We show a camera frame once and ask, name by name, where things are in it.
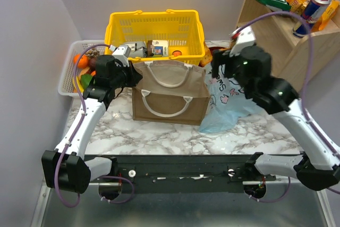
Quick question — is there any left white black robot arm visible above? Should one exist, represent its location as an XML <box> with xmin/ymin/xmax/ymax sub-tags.
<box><xmin>41</xmin><ymin>53</ymin><xmax>142</xmax><ymax>194</ymax></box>

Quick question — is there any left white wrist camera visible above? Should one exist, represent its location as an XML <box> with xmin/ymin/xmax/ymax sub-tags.
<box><xmin>109</xmin><ymin>45</ymin><xmax>131</xmax><ymax>66</ymax></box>

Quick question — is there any grey white box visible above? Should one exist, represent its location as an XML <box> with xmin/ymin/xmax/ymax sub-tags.
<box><xmin>123</xmin><ymin>41</ymin><xmax>147</xmax><ymax>58</ymax></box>

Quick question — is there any yellow plastic shopping basket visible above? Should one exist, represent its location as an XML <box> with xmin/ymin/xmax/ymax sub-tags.
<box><xmin>104</xmin><ymin>9</ymin><xmax>205</xmax><ymax>65</ymax></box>

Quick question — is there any brown jute tote bag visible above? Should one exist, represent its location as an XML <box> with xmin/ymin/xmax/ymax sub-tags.
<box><xmin>132</xmin><ymin>60</ymin><xmax>210</xmax><ymax>125</ymax></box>

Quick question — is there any dark purple fruit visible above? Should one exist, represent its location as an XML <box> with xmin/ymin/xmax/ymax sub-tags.
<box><xmin>88</xmin><ymin>57</ymin><xmax>97</xmax><ymax>70</ymax></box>

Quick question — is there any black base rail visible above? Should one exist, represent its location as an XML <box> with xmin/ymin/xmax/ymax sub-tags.
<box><xmin>84</xmin><ymin>154</ymin><xmax>279</xmax><ymax>195</ymax></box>

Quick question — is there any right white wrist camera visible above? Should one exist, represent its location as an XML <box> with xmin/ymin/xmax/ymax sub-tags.
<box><xmin>229</xmin><ymin>26</ymin><xmax>256</xmax><ymax>57</ymax></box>

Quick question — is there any longan bunch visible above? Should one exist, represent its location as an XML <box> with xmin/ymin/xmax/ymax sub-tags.
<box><xmin>85</xmin><ymin>47</ymin><xmax>100</xmax><ymax>60</ymax></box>

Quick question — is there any wooden shelf unit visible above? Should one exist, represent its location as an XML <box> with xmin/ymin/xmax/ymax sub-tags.
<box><xmin>237</xmin><ymin>0</ymin><xmax>339</xmax><ymax>90</ymax></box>

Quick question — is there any white perforated plastic tray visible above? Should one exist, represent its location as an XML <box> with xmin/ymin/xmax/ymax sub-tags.
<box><xmin>58</xmin><ymin>40</ymin><xmax>104</xmax><ymax>99</ymax></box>

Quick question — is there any purple cable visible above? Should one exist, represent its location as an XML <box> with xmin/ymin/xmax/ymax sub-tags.
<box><xmin>235</xmin><ymin>11</ymin><xmax>340</xmax><ymax>195</ymax></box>
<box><xmin>54</xmin><ymin>43</ymin><xmax>112</xmax><ymax>208</ymax></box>

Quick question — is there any orange pastry bread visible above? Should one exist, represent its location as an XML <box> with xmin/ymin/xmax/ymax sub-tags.
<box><xmin>199</xmin><ymin>43</ymin><xmax>213</xmax><ymax>67</ymax></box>

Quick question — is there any orange fruit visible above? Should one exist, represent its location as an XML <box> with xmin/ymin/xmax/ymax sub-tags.
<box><xmin>73</xmin><ymin>54</ymin><xmax>89</xmax><ymax>69</ymax></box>

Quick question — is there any red bowl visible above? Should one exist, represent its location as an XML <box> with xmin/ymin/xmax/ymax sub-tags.
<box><xmin>209</xmin><ymin>46</ymin><xmax>228</xmax><ymax>55</ymax></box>

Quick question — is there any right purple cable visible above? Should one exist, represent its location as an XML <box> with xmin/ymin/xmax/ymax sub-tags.
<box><xmin>235</xmin><ymin>11</ymin><xmax>340</xmax><ymax>195</ymax></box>

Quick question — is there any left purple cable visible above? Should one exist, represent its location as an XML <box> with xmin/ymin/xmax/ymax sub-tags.
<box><xmin>54</xmin><ymin>43</ymin><xmax>112</xmax><ymax>208</ymax></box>

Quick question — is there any green mango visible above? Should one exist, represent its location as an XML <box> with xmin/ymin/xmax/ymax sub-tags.
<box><xmin>80</xmin><ymin>73</ymin><xmax>92</xmax><ymax>90</ymax></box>

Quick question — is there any blue cartoon plastic bag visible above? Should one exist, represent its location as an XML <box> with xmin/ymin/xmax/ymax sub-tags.
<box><xmin>199</xmin><ymin>64</ymin><xmax>262</xmax><ymax>133</ymax></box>

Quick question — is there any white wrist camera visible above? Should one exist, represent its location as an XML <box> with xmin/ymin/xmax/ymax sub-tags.
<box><xmin>109</xmin><ymin>45</ymin><xmax>131</xmax><ymax>66</ymax></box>
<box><xmin>229</xmin><ymin>26</ymin><xmax>256</xmax><ymax>57</ymax></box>

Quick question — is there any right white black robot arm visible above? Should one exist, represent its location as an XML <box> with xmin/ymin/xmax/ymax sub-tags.
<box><xmin>211</xmin><ymin>45</ymin><xmax>339</xmax><ymax>191</ymax></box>

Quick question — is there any red bull can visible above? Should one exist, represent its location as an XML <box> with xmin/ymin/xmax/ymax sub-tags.
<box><xmin>292</xmin><ymin>0</ymin><xmax>332</xmax><ymax>38</ymax></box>

